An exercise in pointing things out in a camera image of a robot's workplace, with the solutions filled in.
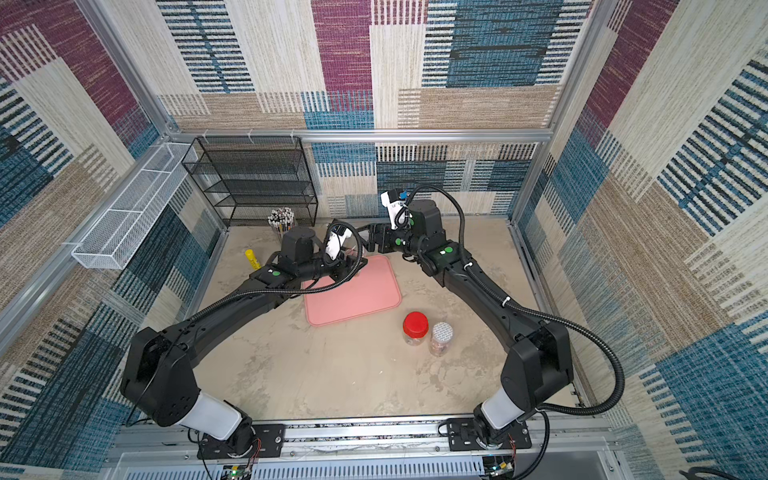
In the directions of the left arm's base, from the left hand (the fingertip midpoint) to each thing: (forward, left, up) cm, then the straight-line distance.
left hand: (362, 256), depth 80 cm
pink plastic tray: (+3, -2, -21) cm, 21 cm away
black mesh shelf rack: (+39, +43, -3) cm, 58 cm away
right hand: (+2, -2, +6) cm, 7 cm away
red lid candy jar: (-13, -14, -15) cm, 24 cm away
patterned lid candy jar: (-18, -20, -11) cm, 29 cm away
